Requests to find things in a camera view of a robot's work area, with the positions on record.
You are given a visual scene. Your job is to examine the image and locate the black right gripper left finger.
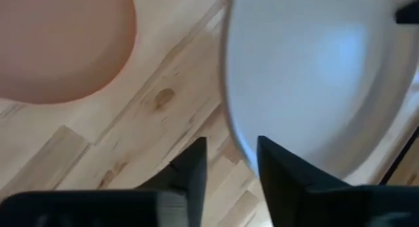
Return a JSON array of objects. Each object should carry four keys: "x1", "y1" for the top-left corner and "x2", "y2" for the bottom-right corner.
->
[{"x1": 0, "y1": 136, "x2": 208, "y2": 227}]

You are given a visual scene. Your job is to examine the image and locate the terracotta brown plate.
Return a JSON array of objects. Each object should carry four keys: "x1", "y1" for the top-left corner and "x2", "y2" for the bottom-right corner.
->
[{"x1": 0, "y1": 0, "x2": 137, "y2": 105}]

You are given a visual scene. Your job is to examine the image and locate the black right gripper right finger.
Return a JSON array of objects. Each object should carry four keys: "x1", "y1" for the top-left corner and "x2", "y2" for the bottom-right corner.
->
[{"x1": 257, "y1": 135, "x2": 419, "y2": 227}]

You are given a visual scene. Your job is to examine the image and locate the black aluminium rig frame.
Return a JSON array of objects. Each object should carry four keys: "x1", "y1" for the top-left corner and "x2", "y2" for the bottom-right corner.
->
[{"x1": 378, "y1": 124, "x2": 419, "y2": 186}]

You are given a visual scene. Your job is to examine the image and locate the beige plate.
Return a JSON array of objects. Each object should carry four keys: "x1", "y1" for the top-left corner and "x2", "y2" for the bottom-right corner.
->
[{"x1": 219, "y1": 0, "x2": 419, "y2": 184}]

